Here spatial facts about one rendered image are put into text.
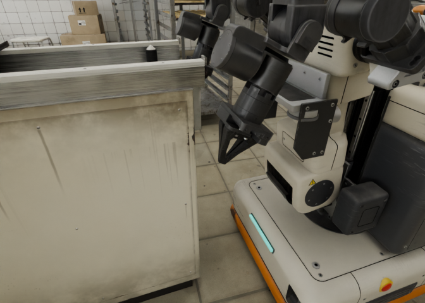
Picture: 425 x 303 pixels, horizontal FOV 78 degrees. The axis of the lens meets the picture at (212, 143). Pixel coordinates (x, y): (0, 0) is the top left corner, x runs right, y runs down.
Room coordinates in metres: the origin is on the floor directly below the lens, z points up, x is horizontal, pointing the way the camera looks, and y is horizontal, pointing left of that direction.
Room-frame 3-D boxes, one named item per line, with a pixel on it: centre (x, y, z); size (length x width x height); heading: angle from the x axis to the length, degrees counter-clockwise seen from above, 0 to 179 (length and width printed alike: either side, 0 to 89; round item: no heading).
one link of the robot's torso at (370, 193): (0.68, -0.36, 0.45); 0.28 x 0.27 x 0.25; 18
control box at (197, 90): (0.77, 0.08, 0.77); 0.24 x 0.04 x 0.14; 18
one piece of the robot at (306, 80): (0.70, -0.22, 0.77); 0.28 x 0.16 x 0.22; 18
